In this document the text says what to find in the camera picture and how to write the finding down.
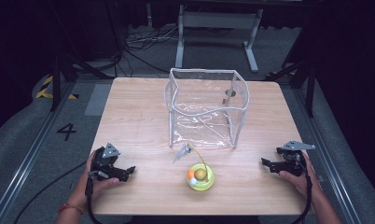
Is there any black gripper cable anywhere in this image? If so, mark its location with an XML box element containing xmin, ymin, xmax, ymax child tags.
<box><xmin>289</xmin><ymin>153</ymin><xmax>314</xmax><ymax>224</ymax></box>
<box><xmin>84</xmin><ymin>170</ymin><xmax>110</xmax><ymax>224</ymax></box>

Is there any person's right hand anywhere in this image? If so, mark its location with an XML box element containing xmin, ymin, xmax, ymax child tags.
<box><xmin>278</xmin><ymin>152</ymin><xmax>319</xmax><ymax>203</ymax></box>

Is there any yellow cord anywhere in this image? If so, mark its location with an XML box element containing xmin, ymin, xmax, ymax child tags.
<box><xmin>187</xmin><ymin>142</ymin><xmax>210</xmax><ymax>182</ymax></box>

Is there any clear plastic zip bag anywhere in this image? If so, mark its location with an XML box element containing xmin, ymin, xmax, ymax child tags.
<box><xmin>163</xmin><ymin>67</ymin><xmax>251</xmax><ymax>149</ymax></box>

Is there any clear plastic tag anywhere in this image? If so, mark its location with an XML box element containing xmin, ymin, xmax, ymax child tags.
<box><xmin>172</xmin><ymin>144</ymin><xmax>192</xmax><ymax>164</ymax></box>

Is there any aluminium floor rail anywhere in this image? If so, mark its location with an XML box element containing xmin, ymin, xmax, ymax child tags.
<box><xmin>0</xmin><ymin>81</ymin><xmax>77</xmax><ymax>224</ymax></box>
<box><xmin>291</xmin><ymin>83</ymin><xmax>362</xmax><ymax>224</ymax></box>

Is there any person's left hand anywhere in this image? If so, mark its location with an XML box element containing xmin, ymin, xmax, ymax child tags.
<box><xmin>71</xmin><ymin>149</ymin><xmax>120</xmax><ymax>208</ymax></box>

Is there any green round toy dish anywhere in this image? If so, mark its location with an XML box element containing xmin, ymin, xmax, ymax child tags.
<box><xmin>187</xmin><ymin>162</ymin><xmax>215</xmax><ymax>191</ymax></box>

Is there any grey metal table frame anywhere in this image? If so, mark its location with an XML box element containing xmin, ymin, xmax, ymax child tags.
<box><xmin>174</xmin><ymin>4</ymin><xmax>264</xmax><ymax>75</ymax></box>

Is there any yellow black floor tape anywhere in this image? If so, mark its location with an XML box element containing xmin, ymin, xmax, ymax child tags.
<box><xmin>35</xmin><ymin>75</ymin><xmax>80</xmax><ymax>101</ymax></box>

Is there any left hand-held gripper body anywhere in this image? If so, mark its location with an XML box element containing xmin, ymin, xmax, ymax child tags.
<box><xmin>90</xmin><ymin>142</ymin><xmax>125</xmax><ymax>182</ymax></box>

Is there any black floor cable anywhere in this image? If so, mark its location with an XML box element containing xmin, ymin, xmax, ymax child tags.
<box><xmin>11</xmin><ymin>160</ymin><xmax>89</xmax><ymax>224</ymax></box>

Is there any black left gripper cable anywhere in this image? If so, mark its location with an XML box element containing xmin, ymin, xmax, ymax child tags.
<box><xmin>84</xmin><ymin>170</ymin><xmax>110</xmax><ymax>224</ymax></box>

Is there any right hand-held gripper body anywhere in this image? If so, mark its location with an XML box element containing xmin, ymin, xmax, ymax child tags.
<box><xmin>275</xmin><ymin>140</ymin><xmax>316</xmax><ymax>177</ymax></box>

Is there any olive green ball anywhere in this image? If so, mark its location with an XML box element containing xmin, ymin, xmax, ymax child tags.
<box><xmin>194</xmin><ymin>168</ymin><xmax>208</xmax><ymax>181</ymax></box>

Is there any red orange bracelet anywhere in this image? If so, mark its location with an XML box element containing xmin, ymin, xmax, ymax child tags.
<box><xmin>58</xmin><ymin>203</ymin><xmax>85</xmax><ymax>215</ymax></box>

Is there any black metal stand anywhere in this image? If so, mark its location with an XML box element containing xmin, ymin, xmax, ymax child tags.
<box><xmin>265</xmin><ymin>59</ymin><xmax>318</xmax><ymax>119</ymax></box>
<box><xmin>49</xmin><ymin>46</ymin><xmax>116</xmax><ymax>113</ymax></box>

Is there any tangle of floor cables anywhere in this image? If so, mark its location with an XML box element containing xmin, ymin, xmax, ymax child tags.
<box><xmin>123</xmin><ymin>25</ymin><xmax>181</xmax><ymax>74</ymax></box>

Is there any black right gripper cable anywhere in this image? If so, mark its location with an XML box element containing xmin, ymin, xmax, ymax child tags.
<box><xmin>289</xmin><ymin>153</ymin><xmax>314</xmax><ymax>224</ymax></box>

